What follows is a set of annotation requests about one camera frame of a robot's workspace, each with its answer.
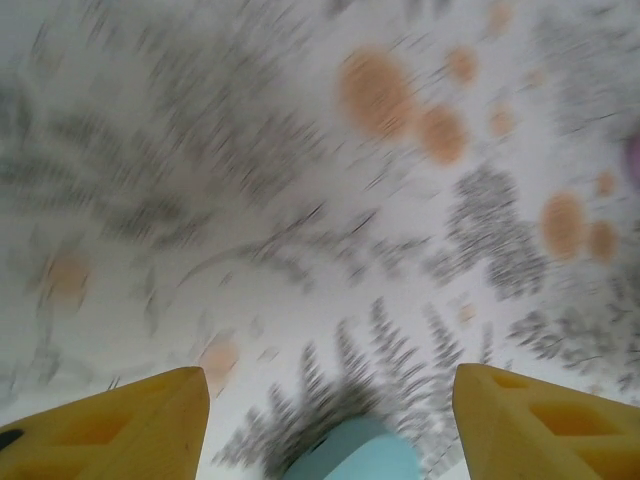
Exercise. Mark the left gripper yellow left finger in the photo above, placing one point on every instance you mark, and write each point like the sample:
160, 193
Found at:
115, 430

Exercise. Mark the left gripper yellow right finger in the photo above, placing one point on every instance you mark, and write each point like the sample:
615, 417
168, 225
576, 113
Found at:
540, 435

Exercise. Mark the blue earbud charging case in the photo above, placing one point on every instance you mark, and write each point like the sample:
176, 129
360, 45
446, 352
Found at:
355, 450

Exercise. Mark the pink earbud charging case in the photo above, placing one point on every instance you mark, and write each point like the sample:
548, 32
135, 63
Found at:
632, 160

